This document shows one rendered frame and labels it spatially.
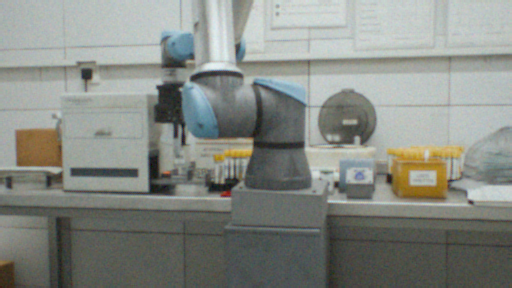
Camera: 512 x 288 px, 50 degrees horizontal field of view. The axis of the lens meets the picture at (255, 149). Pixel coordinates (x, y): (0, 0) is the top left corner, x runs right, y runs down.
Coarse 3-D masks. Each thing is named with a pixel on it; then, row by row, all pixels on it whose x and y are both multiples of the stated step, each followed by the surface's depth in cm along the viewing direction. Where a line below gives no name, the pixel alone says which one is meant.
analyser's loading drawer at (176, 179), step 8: (176, 168) 165; (192, 168) 165; (176, 176) 165; (184, 176) 166; (192, 176) 165; (208, 176) 162; (160, 184) 162; (168, 184) 161; (176, 184) 161; (184, 184) 160; (192, 184) 160; (200, 184) 159; (208, 184) 162
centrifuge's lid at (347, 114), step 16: (336, 96) 206; (352, 96) 205; (320, 112) 205; (336, 112) 208; (352, 112) 206; (368, 112) 203; (320, 128) 205; (336, 128) 208; (352, 128) 207; (368, 128) 203
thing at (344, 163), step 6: (342, 162) 161; (348, 162) 161; (354, 162) 160; (360, 162) 160; (366, 162) 159; (372, 162) 159; (342, 168) 162; (372, 168) 159; (342, 174) 162; (342, 180) 162; (342, 186) 162; (342, 192) 160
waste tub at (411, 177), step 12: (396, 168) 155; (408, 168) 150; (420, 168) 150; (432, 168) 149; (444, 168) 149; (396, 180) 155; (408, 180) 150; (420, 180) 150; (432, 180) 150; (444, 180) 149; (396, 192) 155; (408, 192) 151; (420, 192) 150; (432, 192) 150; (444, 192) 149
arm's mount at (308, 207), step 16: (240, 192) 115; (256, 192) 114; (272, 192) 113; (288, 192) 112; (304, 192) 113; (320, 192) 113; (240, 208) 115; (256, 208) 114; (272, 208) 113; (288, 208) 113; (304, 208) 112; (320, 208) 111; (240, 224) 115; (256, 224) 114; (272, 224) 114; (288, 224) 113; (304, 224) 112; (320, 224) 112
